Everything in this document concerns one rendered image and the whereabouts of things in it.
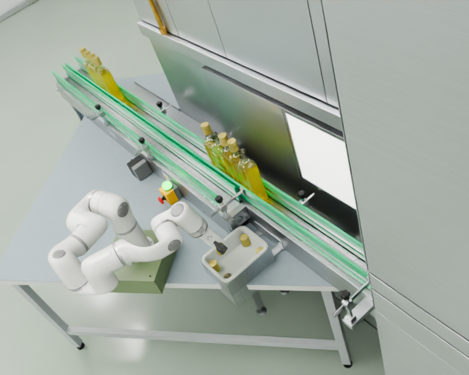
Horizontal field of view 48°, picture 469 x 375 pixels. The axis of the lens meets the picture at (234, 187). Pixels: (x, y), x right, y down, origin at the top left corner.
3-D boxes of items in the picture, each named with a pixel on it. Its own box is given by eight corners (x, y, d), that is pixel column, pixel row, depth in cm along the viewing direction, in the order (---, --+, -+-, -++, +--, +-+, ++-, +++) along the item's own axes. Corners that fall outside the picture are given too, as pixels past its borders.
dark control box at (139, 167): (153, 172, 262) (147, 160, 256) (141, 182, 259) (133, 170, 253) (145, 166, 267) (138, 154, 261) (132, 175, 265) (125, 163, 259)
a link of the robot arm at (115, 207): (128, 238, 199) (111, 210, 188) (103, 230, 206) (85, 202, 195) (143, 219, 204) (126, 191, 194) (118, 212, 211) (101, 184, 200)
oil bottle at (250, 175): (268, 197, 210) (255, 158, 195) (257, 206, 208) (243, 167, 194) (259, 191, 214) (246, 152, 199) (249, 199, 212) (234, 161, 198)
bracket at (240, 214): (251, 217, 214) (246, 206, 209) (234, 232, 211) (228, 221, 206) (246, 213, 216) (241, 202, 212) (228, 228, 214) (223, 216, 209)
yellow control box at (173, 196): (183, 197, 243) (178, 186, 238) (170, 207, 241) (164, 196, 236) (175, 190, 248) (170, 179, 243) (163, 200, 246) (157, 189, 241)
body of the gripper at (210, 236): (211, 225, 179) (227, 239, 188) (194, 211, 186) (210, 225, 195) (197, 242, 179) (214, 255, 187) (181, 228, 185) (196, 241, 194)
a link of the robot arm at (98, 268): (105, 226, 181) (124, 256, 190) (48, 257, 178) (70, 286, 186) (115, 253, 168) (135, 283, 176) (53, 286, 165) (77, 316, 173)
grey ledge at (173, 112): (242, 161, 244) (235, 143, 236) (228, 172, 241) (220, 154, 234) (141, 96, 308) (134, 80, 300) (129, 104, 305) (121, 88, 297)
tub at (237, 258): (275, 258, 204) (270, 245, 198) (231, 296, 198) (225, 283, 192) (247, 236, 216) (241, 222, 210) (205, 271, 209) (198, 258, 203)
